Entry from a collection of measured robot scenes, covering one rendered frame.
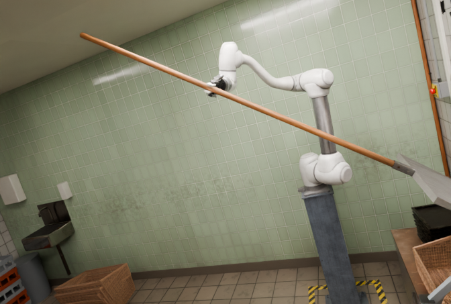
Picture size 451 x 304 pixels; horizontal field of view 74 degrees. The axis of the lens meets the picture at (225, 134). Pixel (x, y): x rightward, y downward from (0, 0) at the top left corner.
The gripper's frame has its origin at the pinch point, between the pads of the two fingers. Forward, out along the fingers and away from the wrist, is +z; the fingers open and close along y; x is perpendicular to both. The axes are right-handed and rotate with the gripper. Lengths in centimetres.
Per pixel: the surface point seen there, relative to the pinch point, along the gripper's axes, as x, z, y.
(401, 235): -143, -67, 58
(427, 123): -142, -122, -15
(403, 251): -141, -48, 60
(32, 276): 171, -102, 325
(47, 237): 155, -95, 249
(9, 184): 243, -121, 233
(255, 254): -65, -126, 167
